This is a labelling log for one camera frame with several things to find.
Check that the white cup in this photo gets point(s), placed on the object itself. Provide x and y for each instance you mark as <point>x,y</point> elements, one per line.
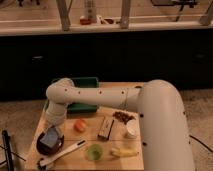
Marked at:
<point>131,129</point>

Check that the yellow banana toy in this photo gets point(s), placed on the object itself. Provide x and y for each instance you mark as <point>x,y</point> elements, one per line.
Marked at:
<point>123,152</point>

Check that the green cup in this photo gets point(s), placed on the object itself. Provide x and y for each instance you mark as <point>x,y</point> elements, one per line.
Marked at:
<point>94,152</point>

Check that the brown wooden block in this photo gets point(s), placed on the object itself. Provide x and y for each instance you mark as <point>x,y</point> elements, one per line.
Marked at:
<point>106,127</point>

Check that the green dish rack tray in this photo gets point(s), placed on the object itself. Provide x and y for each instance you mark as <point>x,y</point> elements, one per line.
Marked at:
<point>83,106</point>

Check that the orange fruit toy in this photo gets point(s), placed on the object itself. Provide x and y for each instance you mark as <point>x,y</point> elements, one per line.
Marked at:
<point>80,125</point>

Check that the black stand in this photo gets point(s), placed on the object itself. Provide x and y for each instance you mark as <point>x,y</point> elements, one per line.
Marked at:
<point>7,150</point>

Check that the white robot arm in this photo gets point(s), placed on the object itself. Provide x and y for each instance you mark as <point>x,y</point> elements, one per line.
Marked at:
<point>164,123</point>

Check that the red bowl on shelf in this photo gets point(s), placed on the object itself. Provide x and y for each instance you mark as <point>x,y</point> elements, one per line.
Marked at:
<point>84,21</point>

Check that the dark purple bowl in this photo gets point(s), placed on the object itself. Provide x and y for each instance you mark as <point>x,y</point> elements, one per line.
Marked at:
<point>44,149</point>

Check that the blue sponge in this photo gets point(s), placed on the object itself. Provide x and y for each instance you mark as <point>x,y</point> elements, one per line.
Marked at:
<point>50,137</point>

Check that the white bottle on shelf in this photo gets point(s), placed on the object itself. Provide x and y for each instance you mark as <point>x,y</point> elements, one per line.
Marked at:
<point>90,10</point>

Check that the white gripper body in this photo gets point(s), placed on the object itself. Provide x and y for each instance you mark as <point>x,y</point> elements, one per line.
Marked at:
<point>58,122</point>

